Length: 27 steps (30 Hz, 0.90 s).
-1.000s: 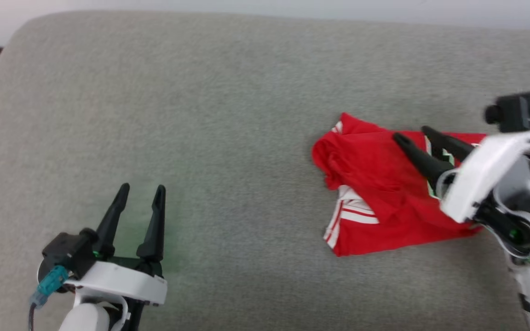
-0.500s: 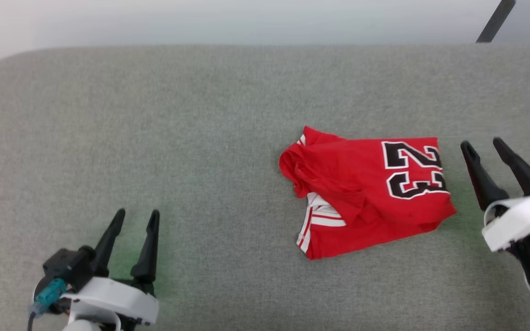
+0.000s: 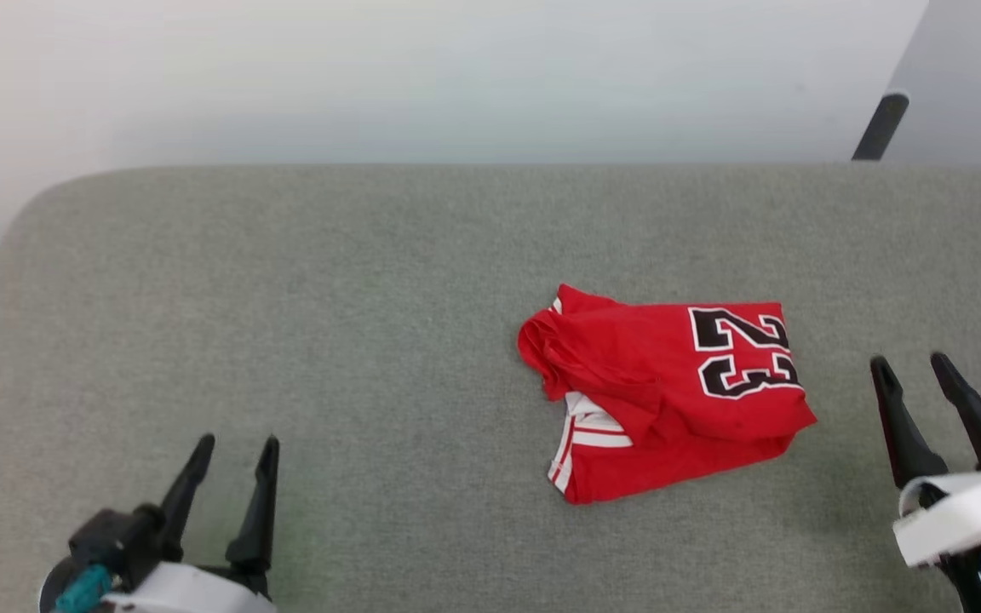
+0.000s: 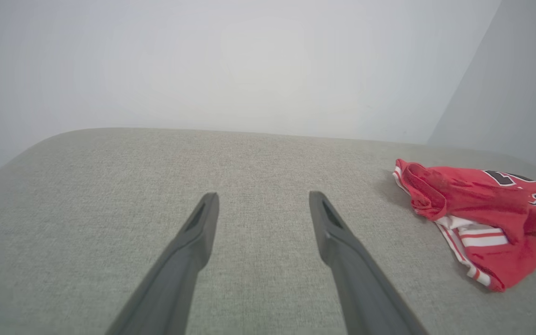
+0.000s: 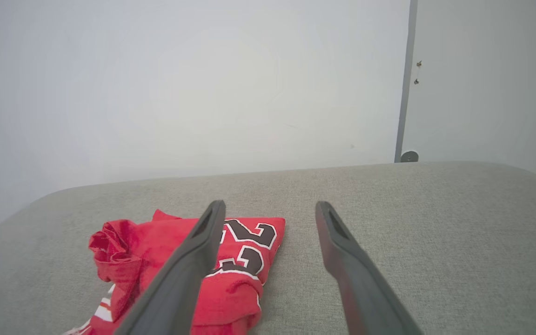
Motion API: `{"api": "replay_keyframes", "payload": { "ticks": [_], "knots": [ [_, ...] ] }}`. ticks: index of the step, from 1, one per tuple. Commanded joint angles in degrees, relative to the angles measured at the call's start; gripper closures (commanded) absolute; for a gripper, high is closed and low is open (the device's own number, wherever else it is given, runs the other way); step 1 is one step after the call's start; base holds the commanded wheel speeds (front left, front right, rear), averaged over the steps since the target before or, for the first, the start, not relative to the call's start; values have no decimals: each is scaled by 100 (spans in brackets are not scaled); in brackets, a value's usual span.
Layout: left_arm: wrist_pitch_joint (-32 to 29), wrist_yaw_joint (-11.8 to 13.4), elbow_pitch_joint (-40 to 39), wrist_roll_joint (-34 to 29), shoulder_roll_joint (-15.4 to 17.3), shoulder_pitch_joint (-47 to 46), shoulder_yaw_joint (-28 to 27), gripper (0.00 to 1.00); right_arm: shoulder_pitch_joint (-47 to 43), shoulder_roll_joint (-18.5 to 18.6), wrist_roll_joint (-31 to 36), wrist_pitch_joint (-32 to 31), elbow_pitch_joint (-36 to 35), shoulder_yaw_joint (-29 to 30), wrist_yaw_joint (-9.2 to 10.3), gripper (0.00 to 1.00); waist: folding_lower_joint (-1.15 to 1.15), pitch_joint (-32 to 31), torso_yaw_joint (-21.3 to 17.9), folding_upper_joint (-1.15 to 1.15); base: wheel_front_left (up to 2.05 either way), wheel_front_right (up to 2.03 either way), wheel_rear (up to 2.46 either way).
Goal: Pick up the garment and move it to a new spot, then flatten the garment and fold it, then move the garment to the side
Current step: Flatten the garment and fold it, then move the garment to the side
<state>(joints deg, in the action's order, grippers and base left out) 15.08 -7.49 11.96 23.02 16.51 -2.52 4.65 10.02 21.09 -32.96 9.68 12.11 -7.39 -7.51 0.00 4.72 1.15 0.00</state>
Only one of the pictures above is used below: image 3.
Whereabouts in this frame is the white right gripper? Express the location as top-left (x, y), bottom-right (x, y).
top-left (869, 351), bottom-right (981, 613)

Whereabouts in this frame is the grey partition panel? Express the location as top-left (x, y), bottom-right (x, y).
top-left (881, 0), bottom-right (981, 171)

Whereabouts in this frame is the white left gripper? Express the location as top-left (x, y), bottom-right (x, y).
top-left (37, 433), bottom-right (281, 613)

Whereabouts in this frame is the teal cable connector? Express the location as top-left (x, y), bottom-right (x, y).
top-left (53, 564), bottom-right (114, 613)

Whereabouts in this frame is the black slanted post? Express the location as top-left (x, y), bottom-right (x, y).
top-left (851, 92), bottom-right (911, 163)

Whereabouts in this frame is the red white basketball jersey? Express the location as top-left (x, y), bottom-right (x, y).
top-left (516, 284), bottom-right (818, 506)

